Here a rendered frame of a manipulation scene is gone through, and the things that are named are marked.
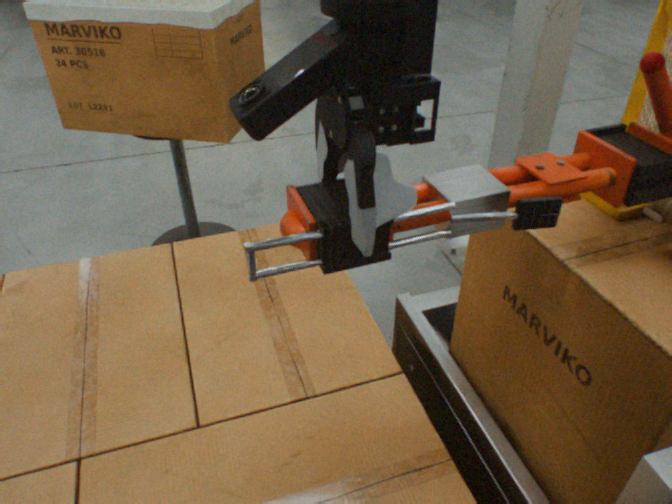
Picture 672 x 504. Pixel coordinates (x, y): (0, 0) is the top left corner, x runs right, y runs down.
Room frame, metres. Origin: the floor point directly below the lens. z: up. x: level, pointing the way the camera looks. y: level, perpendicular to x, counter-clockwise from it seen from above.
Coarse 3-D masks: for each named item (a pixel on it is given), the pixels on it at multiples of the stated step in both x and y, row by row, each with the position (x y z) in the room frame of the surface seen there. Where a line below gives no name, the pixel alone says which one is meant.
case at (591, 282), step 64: (512, 256) 0.62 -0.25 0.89; (576, 256) 0.54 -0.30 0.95; (640, 256) 0.54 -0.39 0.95; (512, 320) 0.59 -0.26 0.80; (576, 320) 0.49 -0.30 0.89; (640, 320) 0.43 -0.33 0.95; (512, 384) 0.55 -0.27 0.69; (576, 384) 0.46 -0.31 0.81; (640, 384) 0.39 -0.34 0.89; (576, 448) 0.42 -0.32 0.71; (640, 448) 0.36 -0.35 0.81
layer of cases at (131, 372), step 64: (128, 256) 1.08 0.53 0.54; (192, 256) 1.08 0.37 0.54; (256, 256) 1.08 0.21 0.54; (0, 320) 0.85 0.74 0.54; (64, 320) 0.85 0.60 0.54; (128, 320) 0.85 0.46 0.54; (192, 320) 0.85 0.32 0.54; (256, 320) 0.85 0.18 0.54; (320, 320) 0.85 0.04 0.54; (0, 384) 0.67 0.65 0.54; (64, 384) 0.67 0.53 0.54; (128, 384) 0.67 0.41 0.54; (192, 384) 0.70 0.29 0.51; (256, 384) 0.67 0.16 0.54; (320, 384) 0.68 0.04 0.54; (384, 384) 0.68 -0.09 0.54; (0, 448) 0.53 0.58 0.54; (64, 448) 0.53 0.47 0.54; (128, 448) 0.53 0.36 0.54; (192, 448) 0.54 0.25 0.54; (256, 448) 0.54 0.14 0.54; (320, 448) 0.54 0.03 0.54; (384, 448) 0.54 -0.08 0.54
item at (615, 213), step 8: (592, 200) 0.67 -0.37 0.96; (600, 200) 0.66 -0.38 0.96; (600, 208) 0.66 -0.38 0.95; (608, 208) 0.64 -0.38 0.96; (616, 208) 0.63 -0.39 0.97; (624, 208) 0.63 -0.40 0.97; (632, 208) 0.63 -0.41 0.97; (640, 208) 0.64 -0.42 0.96; (616, 216) 0.63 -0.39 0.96; (624, 216) 0.63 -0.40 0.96; (632, 216) 0.63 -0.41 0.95
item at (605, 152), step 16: (592, 128) 0.59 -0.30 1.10; (608, 128) 0.59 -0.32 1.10; (624, 128) 0.60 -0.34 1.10; (640, 128) 0.59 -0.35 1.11; (576, 144) 0.58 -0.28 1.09; (592, 144) 0.55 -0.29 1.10; (608, 144) 0.54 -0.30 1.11; (624, 144) 0.57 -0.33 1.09; (640, 144) 0.57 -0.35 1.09; (656, 144) 0.56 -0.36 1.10; (592, 160) 0.55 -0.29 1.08; (608, 160) 0.53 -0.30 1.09; (624, 160) 0.51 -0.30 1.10; (640, 160) 0.53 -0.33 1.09; (656, 160) 0.51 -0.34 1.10; (624, 176) 0.50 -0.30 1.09; (640, 176) 0.50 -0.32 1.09; (656, 176) 0.51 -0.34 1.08; (592, 192) 0.54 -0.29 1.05; (608, 192) 0.52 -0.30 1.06; (624, 192) 0.50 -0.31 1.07; (640, 192) 0.50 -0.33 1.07; (656, 192) 0.51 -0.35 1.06
